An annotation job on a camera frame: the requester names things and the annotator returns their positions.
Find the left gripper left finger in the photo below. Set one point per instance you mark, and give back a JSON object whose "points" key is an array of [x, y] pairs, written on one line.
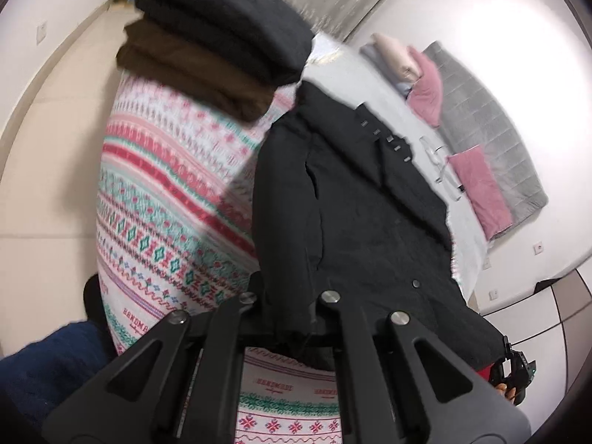
{"points": [[180, 383]]}

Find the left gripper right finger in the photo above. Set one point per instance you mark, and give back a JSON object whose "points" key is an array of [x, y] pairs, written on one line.
{"points": [[400, 384]]}

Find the black coat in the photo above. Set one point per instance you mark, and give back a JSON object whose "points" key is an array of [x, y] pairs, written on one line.
{"points": [[339, 205]]}

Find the wardrobe with sliding doors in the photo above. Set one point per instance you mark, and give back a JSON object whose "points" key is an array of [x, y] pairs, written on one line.
{"points": [[553, 328]]}

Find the blue trouser leg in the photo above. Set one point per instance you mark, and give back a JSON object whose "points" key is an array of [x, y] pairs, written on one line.
{"points": [[38, 378]]}

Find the patterned pink green blanket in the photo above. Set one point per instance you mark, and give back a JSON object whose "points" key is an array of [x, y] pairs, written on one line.
{"points": [[174, 205]]}

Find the pink pillow near headboard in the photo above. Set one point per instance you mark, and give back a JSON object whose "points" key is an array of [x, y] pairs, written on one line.
{"points": [[482, 190]]}

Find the grey bed headboard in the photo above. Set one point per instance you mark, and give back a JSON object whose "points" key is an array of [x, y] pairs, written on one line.
{"points": [[471, 116]]}

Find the pink pillow on pile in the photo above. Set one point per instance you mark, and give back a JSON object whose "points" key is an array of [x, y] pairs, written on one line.
{"points": [[427, 95]]}

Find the brown folded sweater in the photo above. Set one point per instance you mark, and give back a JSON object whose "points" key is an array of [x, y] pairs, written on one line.
{"points": [[153, 53]]}

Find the dark grey folded sweater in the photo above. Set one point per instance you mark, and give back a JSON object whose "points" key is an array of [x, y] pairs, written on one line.
{"points": [[268, 39]]}

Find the wall socket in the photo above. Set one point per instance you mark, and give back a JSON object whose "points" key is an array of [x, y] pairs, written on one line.
{"points": [[538, 248]]}

